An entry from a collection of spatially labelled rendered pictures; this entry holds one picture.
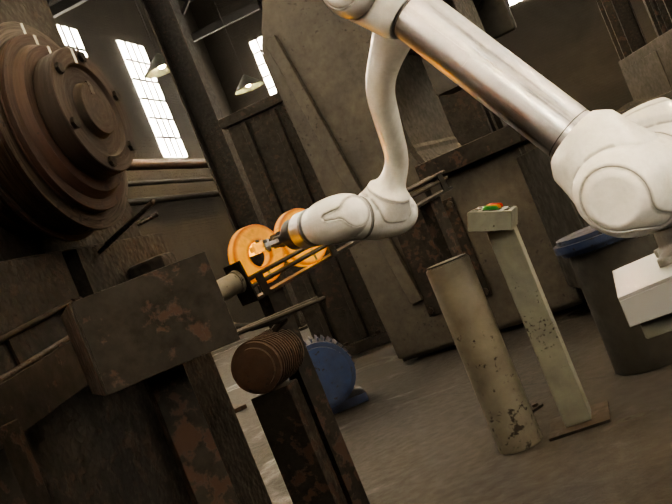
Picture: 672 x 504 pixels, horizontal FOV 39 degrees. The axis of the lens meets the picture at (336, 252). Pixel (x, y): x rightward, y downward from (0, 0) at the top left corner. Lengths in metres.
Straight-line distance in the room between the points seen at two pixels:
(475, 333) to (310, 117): 2.47
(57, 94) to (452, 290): 1.09
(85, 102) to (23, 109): 0.14
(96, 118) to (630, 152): 1.07
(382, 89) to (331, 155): 2.71
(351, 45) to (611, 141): 3.16
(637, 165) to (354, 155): 3.22
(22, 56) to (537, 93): 1.02
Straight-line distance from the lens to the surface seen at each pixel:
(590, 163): 1.56
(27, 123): 1.95
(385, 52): 1.97
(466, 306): 2.45
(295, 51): 4.79
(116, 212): 2.14
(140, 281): 1.37
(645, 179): 1.54
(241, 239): 2.37
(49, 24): 2.65
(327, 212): 2.08
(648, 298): 1.64
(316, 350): 4.03
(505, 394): 2.49
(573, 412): 2.54
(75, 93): 2.04
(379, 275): 4.71
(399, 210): 2.19
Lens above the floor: 0.64
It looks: level
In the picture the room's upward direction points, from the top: 22 degrees counter-clockwise
